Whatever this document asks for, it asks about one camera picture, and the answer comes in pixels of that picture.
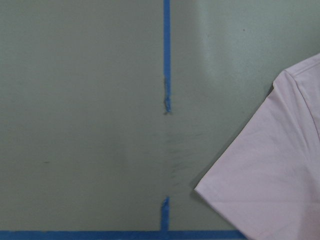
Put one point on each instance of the pink Snoopy t-shirt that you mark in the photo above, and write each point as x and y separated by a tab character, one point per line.
267	182

